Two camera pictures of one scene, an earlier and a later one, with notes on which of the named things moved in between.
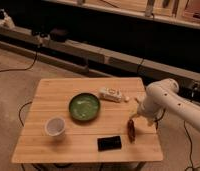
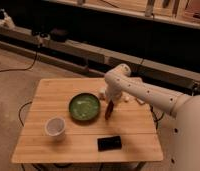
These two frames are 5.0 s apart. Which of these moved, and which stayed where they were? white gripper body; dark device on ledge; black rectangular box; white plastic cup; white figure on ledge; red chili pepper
Moved: white gripper body; red chili pepper
Stayed: white figure on ledge; dark device on ledge; black rectangular box; white plastic cup
